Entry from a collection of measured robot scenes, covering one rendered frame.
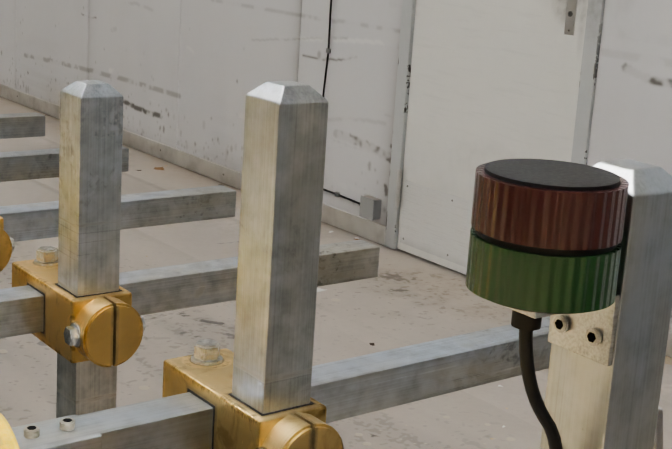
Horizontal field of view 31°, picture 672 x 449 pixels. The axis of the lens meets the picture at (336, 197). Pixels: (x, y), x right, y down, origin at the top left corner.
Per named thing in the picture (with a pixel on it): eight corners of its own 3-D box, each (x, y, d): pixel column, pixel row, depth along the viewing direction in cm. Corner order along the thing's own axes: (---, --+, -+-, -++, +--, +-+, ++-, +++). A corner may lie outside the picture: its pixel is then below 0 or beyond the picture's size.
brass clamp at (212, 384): (230, 413, 84) (233, 345, 83) (349, 492, 74) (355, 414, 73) (151, 431, 81) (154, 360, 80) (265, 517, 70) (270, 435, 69)
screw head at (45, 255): (53, 257, 101) (53, 243, 101) (64, 264, 99) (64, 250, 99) (29, 260, 100) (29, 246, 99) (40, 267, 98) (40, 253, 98)
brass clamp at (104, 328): (73, 310, 104) (73, 253, 103) (150, 360, 93) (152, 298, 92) (3, 321, 100) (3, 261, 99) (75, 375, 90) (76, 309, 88)
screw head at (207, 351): (212, 352, 82) (212, 335, 82) (228, 362, 80) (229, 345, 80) (184, 357, 81) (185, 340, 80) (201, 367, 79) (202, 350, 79)
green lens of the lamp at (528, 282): (537, 261, 53) (542, 212, 53) (646, 300, 49) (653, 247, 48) (434, 279, 50) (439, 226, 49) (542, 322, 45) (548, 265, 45)
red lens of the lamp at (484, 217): (543, 206, 53) (548, 156, 52) (654, 239, 48) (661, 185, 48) (439, 219, 49) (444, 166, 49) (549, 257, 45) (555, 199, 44)
